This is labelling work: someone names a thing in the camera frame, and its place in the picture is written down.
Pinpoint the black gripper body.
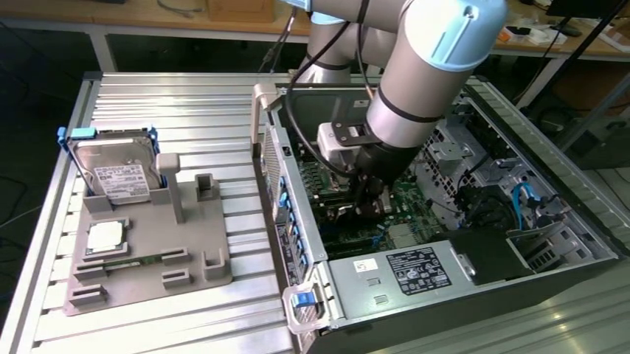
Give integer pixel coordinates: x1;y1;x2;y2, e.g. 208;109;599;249
352;143;420;186

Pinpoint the green motherboard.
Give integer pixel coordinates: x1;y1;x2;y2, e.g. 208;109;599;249
294;147;444;259

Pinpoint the silver chipset heatsink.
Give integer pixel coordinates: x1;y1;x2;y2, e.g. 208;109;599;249
385;224;420;248

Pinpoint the metal disk bay cage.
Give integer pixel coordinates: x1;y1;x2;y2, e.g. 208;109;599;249
414;117;499;230

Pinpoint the grey power supply unit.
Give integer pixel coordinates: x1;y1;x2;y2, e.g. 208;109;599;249
326;241;479;320

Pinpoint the black plastic shroud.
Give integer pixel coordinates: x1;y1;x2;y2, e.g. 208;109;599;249
449;226;536;287

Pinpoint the open black PC case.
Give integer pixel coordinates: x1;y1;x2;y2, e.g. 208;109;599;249
249;81;624;354

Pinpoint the grey parts rack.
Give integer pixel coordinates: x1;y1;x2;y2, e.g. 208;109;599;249
61;152;233;318

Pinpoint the metal slat table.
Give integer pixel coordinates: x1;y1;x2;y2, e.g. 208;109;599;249
0;72;630;354

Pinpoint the green RAM stick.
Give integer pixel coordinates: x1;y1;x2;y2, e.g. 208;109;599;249
99;256;162;269

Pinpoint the black slanted pole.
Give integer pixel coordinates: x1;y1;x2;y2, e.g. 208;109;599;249
513;0;621;108

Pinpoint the silver CPU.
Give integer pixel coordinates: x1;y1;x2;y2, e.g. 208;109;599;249
85;222;125;255

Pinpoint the black monitor with stand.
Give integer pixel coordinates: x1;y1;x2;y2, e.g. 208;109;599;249
544;0;630;37

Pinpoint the wooden workbench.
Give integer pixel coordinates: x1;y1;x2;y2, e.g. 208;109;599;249
0;0;630;73

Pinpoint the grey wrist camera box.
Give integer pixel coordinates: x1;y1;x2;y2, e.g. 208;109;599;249
316;122;368;174

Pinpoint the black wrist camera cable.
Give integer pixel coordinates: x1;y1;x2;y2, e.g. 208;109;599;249
284;0;376;176

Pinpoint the blue wire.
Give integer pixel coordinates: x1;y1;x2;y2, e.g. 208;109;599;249
509;181;541;232

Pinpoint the black hanging arm cable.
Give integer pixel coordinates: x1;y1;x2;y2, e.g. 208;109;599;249
256;5;300;73

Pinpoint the hard disk with blue bracket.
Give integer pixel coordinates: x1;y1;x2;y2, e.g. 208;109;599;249
57;125;166;207

